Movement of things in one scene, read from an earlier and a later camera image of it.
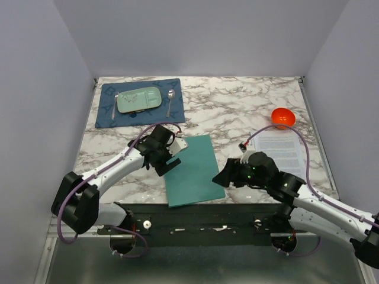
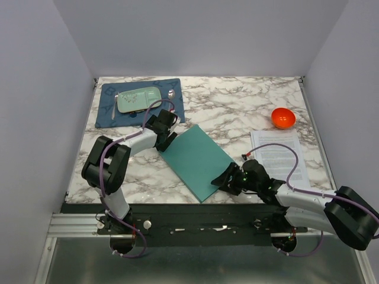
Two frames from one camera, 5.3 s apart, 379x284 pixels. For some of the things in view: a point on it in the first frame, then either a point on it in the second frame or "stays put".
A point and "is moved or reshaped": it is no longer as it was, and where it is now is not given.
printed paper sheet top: x=285 y=148 stays put
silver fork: x=116 y=94 stays put
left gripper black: x=162 y=170 to x=163 y=147
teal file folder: x=197 y=178 is moved or reshaped
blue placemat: x=170 y=110 stays put
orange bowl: x=282 y=115 stays put
